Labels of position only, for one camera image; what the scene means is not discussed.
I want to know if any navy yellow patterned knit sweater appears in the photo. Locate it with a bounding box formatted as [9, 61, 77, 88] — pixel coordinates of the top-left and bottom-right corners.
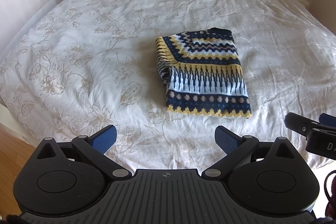
[155, 28, 252, 119]

